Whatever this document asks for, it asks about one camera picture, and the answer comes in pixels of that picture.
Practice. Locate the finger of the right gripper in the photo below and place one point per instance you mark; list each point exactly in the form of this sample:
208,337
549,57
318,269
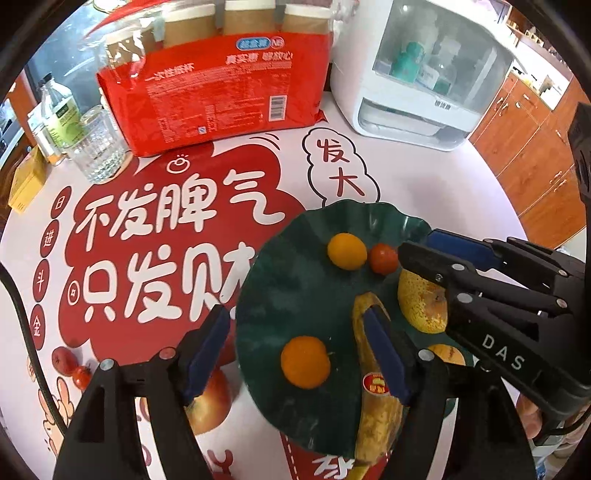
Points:
527,283
479,253

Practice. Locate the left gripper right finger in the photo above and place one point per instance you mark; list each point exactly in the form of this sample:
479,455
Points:
488,442

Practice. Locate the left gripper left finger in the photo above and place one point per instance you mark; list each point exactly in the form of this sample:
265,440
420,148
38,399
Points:
102,440

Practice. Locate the spotted yellow pear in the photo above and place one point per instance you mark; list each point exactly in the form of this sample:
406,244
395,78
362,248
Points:
423,303

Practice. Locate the cherry tomato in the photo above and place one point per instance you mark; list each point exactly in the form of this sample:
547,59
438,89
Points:
383,259
81,377

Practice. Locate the dark red fruit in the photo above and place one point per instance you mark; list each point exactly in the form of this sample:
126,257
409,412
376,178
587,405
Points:
64,361

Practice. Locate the small yellow kumquat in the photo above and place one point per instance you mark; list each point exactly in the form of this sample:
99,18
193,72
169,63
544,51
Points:
347,251

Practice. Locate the spotted brown banana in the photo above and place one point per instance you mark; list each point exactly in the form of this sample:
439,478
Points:
381,414

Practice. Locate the small orange tangerine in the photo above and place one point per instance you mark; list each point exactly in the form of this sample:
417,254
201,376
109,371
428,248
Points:
305,362

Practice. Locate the person right hand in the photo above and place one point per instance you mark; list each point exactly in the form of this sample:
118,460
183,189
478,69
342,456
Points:
530,416

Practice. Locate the red yellow apple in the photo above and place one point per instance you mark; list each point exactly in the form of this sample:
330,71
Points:
207,411

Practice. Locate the wooden sideboard cabinet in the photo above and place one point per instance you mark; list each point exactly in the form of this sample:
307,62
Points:
525,144

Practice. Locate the green scalloped plate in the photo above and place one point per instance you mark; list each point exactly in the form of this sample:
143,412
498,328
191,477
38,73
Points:
293,289

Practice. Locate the white sterilizer cabinet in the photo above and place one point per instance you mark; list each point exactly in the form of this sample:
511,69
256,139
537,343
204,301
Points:
418,72

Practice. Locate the yellow small box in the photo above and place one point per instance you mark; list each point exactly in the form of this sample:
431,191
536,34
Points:
29,178

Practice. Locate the clear drinking glass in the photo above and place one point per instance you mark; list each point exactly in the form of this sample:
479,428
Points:
102,151

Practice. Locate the red paper cup package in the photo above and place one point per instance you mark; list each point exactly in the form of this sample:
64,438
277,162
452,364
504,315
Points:
177,73

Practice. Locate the green label bottle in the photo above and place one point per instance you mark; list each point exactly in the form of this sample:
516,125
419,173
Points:
60,113

